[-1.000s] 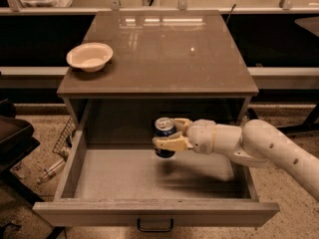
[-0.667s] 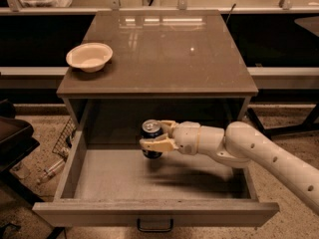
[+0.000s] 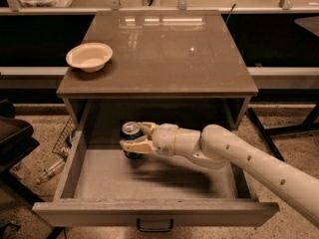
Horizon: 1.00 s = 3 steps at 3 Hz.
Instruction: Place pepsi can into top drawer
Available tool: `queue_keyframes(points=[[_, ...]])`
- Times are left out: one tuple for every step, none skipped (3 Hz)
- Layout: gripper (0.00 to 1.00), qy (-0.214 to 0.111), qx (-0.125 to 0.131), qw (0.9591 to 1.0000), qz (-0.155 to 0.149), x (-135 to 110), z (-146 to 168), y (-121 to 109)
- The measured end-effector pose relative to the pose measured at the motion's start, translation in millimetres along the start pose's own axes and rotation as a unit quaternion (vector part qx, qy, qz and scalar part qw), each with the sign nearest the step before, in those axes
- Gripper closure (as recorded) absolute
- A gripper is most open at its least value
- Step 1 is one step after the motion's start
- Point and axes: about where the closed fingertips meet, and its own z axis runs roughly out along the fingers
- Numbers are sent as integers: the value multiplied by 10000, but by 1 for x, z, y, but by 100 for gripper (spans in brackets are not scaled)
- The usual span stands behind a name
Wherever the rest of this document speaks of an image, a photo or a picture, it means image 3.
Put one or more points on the black chair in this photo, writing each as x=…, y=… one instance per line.
x=16, y=142

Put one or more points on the wire mesh basket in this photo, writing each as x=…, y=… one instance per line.
x=63, y=144

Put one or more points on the white bowl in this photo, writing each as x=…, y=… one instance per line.
x=89, y=57

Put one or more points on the blue pepsi can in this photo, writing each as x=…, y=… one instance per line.
x=130, y=131

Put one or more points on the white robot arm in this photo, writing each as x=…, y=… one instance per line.
x=213, y=147

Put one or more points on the black metal stand legs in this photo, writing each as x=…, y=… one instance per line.
x=309, y=124

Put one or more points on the open grey top drawer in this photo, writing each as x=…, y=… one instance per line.
x=100, y=186

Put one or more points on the black drawer handle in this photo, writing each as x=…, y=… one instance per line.
x=155, y=226

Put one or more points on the clear plastic bottle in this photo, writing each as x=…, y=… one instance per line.
x=50, y=172

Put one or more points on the grey drawer cabinet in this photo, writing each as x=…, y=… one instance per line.
x=164, y=54

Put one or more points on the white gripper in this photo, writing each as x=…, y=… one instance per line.
x=164, y=137

